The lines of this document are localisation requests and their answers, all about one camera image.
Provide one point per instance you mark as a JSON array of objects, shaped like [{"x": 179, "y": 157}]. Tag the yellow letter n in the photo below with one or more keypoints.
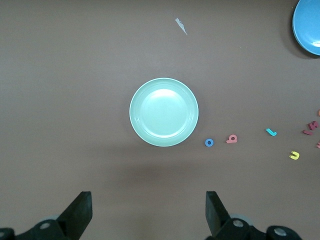
[{"x": 291, "y": 156}]

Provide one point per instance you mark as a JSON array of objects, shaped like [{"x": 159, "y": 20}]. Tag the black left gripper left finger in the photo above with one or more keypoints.
[{"x": 75, "y": 220}]

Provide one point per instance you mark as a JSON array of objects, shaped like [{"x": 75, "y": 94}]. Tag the blue round plate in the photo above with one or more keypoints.
[{"x": 308, "y": 25}]

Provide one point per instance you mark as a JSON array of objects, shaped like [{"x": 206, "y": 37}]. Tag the blue letter o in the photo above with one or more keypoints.
[{"x": 206, "y": 142}]

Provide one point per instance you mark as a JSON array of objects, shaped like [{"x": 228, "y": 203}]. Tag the dark red letter l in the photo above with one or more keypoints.
[{"x": 308, "y": 132}]

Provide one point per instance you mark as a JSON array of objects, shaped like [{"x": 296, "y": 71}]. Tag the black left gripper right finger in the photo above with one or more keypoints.
[{"x": 217, "y": 217}]

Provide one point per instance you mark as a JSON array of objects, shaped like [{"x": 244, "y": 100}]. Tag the dark red letter t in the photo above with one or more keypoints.
[{"x": 313, "y": 125}]

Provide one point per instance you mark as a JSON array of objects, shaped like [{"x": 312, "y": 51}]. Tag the white paper scrap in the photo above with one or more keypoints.
[{"x": 180, "y": 24}]

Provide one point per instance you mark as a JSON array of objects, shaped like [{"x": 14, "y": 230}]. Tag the teal letter l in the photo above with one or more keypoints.
[{"x": 271, "y": 132}]

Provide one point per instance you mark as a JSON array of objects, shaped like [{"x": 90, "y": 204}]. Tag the pink letter f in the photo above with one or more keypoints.
[{"x": 318, "y": 144}]

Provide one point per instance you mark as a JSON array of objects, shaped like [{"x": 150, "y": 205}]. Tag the pink letter q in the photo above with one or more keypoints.
[{"x": 231, "y": 141}]

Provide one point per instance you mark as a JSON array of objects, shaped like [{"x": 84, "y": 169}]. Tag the light green round plate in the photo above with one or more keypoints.
[{"x": 163, "y": 112}]

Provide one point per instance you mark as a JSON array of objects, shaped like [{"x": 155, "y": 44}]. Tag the brown table cover sheet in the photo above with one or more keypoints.
[{"x": 62, "y": 75}]

